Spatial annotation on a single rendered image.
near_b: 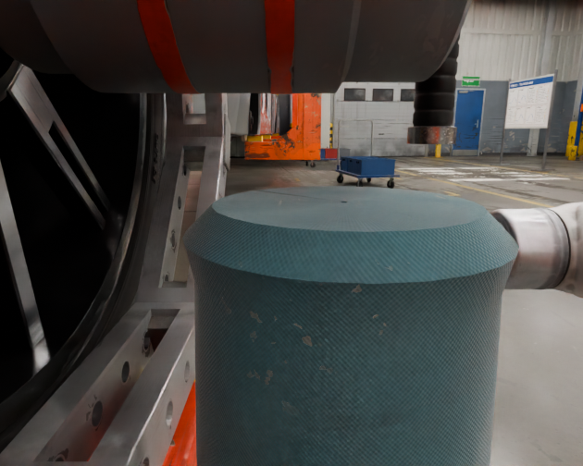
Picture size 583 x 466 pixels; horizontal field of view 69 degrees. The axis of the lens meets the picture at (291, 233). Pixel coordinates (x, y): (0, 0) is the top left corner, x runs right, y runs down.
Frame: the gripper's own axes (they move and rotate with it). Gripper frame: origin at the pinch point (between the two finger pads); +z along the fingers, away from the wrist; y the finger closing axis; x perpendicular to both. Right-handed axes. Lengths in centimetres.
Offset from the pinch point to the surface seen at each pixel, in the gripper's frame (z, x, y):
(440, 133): -11.4, 13.5, 4.3
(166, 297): 12.7, 7.6, -8.6
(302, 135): -11, -235, 249
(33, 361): 18.8, 13.2, -15.4
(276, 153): 13, -244, 236
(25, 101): 19.6, 21.7, -0.5
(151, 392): 9.9, 16.6, -18.1
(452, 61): -12.3, 17.4, 9.1
